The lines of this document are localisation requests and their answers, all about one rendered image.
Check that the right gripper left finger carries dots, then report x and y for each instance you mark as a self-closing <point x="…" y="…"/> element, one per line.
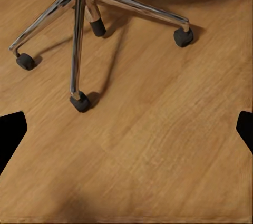
<point x="12" y="129"/>

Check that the swivel chair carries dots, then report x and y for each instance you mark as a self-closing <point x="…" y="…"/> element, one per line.
<point x="89" y="9"/>

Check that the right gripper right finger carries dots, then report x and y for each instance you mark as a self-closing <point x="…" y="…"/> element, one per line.
<point x="245" y="128"/>

